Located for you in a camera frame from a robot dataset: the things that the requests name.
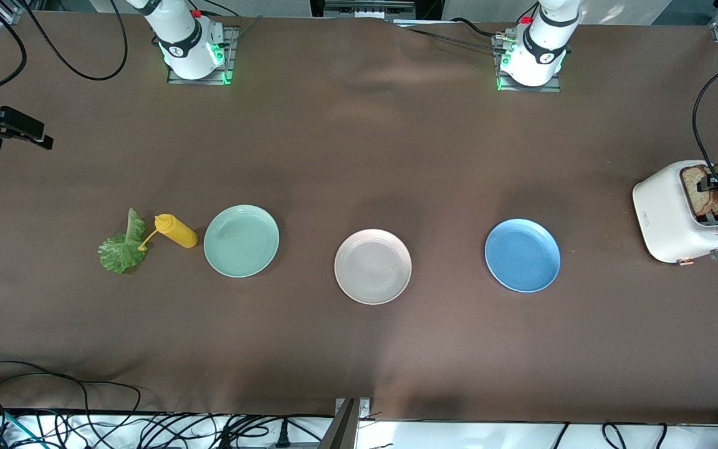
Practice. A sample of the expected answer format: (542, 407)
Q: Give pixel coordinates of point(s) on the grey power strip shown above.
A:
(368, 9)

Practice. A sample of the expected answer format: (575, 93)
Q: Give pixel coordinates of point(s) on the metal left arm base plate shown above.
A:
(521, 89)

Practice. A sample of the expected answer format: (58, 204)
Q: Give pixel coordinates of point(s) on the aluminium profile post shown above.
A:
(346, 430)

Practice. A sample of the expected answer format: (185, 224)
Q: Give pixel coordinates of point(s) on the beige plate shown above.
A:
(371, 268)

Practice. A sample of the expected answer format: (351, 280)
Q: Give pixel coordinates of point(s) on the blue plate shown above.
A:
(521, 255)

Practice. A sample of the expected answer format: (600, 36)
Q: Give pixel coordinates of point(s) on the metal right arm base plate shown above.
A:
(197, 82)

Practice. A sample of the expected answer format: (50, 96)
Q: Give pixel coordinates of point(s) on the green lettuce leaf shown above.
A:
(119, 252)

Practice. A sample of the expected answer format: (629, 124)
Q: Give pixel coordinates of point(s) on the white toaster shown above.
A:
(664, 218)

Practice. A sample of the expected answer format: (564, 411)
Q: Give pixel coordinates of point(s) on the black power plug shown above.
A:
(282, 436)

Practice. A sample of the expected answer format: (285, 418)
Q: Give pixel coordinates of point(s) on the yellow mustard squeeze bottle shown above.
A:
(178, 232)

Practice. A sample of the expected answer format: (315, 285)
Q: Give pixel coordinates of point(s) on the brown table cloth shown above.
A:
(359, 156)

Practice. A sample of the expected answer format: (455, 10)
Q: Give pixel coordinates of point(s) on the pale green plate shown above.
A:
(240, 243)

